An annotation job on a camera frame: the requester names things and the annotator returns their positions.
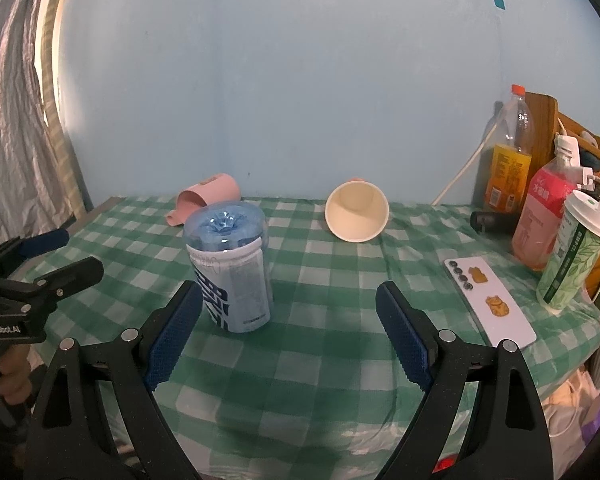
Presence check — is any pink drink bottle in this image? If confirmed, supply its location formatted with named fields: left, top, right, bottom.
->
left=511, top=135, right=581, bottom=273

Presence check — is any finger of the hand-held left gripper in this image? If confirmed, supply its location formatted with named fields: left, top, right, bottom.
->
left=0, top=257, right=105, bottom=306
left=0, top=229, right=70, bottom=281

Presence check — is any person's left hand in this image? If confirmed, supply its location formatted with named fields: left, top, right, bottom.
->
left=0, top=343, right=48, bottom=406

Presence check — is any green checkered tablecloth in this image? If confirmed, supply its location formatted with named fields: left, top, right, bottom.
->
left=45, top=196, right=600, bottom=476

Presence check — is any white phone with stickers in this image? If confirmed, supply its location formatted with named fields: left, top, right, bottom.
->
left=444, top=255, right=537, bottom=348

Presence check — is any pink cup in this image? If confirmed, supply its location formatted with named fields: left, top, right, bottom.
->
left=166, top=173, right=241, bottom=226

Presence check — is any beige paper cup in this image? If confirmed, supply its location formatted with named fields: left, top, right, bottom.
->
left=325, top=177, right=390, bottom=243

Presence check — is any black cylindrical object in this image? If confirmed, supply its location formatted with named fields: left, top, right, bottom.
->
left=470, top=210, right=518, bottom=236

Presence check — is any grey curtain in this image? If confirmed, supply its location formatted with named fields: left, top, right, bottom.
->
left=0, top=0, right=88, bottom=256

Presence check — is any wooden desk rack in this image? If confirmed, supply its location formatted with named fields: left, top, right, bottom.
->
left=524, top=91, right=600, bottom=221

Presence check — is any green patterned lidded cup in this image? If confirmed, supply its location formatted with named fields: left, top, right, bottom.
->
left=536, top=182, right=600, bottom=311

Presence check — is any pale cloth pile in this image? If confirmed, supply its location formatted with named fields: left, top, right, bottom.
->
left=542, top=365, right=600, bottom=456

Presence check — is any orange-capped soda bottle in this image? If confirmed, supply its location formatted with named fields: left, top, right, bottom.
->
left=484, top=84, right=537, bottom=216

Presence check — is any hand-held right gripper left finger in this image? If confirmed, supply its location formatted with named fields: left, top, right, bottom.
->
left=24, top=280, right=203, bottom=480

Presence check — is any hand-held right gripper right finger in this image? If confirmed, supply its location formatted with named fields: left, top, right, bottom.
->
left=375, top=281, right=553, bottom=480

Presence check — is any clear blue plastic bottle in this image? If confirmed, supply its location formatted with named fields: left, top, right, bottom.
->
left=182, top=200, right=275, bottom=334

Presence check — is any white cable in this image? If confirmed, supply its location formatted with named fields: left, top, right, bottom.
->
left=432, top=115, right=503, bottom=206

